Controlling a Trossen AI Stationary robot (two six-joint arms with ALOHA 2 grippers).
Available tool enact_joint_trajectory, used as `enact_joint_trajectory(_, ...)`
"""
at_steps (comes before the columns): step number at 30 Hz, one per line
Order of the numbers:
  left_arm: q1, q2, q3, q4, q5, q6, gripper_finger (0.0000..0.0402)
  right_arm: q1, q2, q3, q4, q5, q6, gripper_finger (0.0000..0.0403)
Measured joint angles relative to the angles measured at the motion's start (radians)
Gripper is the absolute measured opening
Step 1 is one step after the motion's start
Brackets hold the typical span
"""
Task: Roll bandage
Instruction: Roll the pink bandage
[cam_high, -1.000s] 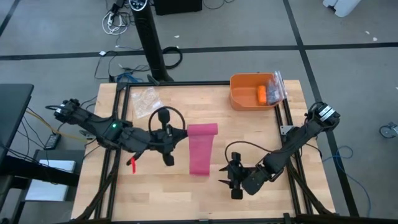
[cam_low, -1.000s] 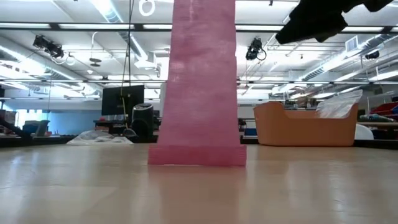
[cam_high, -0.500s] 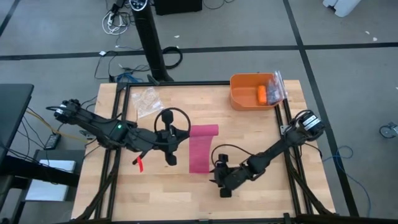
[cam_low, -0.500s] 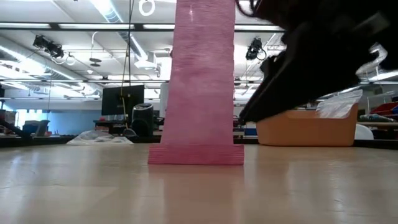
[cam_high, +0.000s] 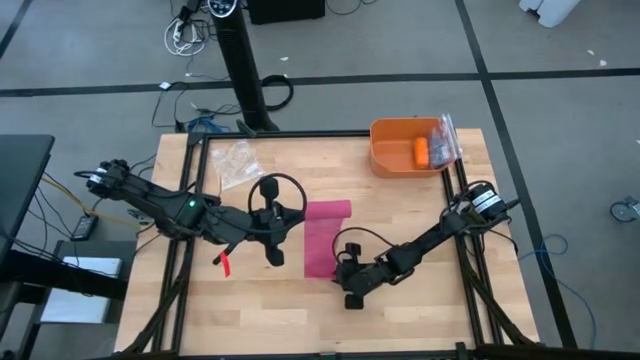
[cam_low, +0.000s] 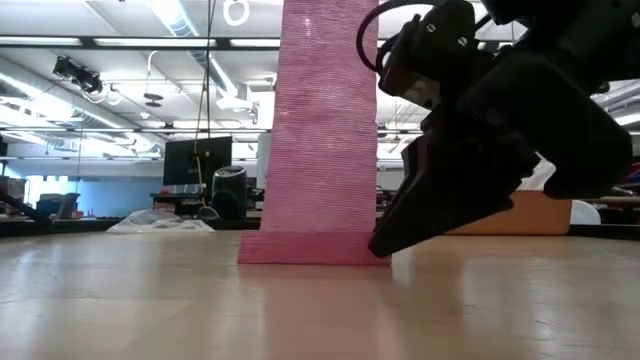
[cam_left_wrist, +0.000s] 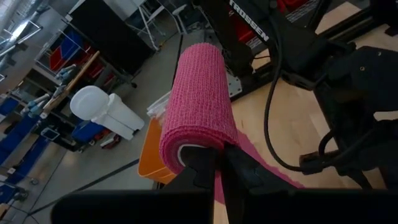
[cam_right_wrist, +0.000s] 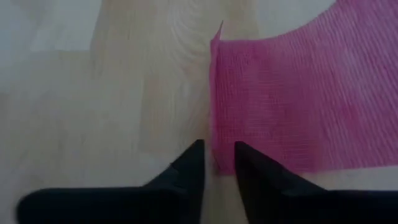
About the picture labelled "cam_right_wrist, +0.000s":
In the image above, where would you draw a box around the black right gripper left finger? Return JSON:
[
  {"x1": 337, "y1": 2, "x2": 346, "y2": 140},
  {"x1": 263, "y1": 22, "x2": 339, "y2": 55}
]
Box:
[{"x1": 17, "y1": 139, "x2": 206, "y2": 224}]

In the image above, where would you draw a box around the pink elastic bandage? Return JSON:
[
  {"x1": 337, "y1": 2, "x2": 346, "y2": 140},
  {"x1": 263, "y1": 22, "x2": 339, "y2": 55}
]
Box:
[{"x1": 209, "y1": 0, "x2": 398, "y2": 175}]

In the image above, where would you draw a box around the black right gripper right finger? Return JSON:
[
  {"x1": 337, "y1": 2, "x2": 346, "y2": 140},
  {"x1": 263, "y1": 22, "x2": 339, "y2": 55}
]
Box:
[{"x1": 234, "y1": 141, "x2": 398, "y2": 224}]

